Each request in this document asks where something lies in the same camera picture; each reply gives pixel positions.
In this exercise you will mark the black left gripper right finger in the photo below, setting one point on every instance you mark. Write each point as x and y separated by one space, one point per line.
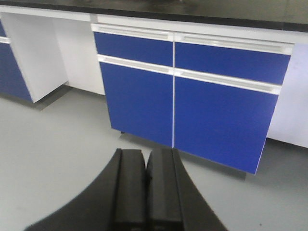
173 201

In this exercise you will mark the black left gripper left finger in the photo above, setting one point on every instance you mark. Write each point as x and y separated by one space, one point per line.
114 201

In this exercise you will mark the black lab bench countertop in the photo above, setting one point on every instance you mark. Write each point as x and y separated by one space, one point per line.
286 15

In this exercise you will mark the blue right cabinet door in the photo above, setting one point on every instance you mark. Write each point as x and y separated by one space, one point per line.
221 118

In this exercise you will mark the blue cabinet door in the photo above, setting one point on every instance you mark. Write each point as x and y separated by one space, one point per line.
221 118
139 97

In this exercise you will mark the blue left cabinet door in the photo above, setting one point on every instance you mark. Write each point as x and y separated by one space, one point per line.
139 97

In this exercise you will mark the blue left drawer front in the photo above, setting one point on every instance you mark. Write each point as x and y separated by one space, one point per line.
143 45

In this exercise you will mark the blue drawer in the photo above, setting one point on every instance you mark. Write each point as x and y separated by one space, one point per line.
256 60
143 45

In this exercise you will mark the blue far-left cabinet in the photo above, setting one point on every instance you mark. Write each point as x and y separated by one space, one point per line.
11 79

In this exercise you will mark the blue right drawer front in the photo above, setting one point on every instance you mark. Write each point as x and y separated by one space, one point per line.
256 60

